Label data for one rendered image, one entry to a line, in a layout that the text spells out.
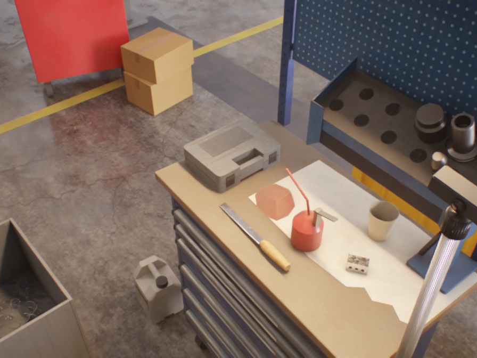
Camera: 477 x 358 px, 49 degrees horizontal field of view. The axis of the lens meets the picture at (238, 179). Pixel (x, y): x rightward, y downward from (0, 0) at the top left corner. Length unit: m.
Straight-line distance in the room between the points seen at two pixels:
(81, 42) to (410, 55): 2.80
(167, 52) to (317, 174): 2.05
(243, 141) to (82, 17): 2.29
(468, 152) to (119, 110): 2.85
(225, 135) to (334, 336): 0.76
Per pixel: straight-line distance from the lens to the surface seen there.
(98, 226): 2.93
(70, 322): 2.00
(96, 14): 3.80
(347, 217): 1.57
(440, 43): 1.36
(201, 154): 1.65
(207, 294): 1.82
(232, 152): 1.66
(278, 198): 1.55
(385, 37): 1.46
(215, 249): 1.58
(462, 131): 1.22
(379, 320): 1.36
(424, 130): 1.30
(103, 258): 2.76
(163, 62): 3.53
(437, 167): 1.25
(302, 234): 1.41
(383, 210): 1.52
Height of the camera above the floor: 2.05
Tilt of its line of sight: 41 degrees down
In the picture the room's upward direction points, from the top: straight up
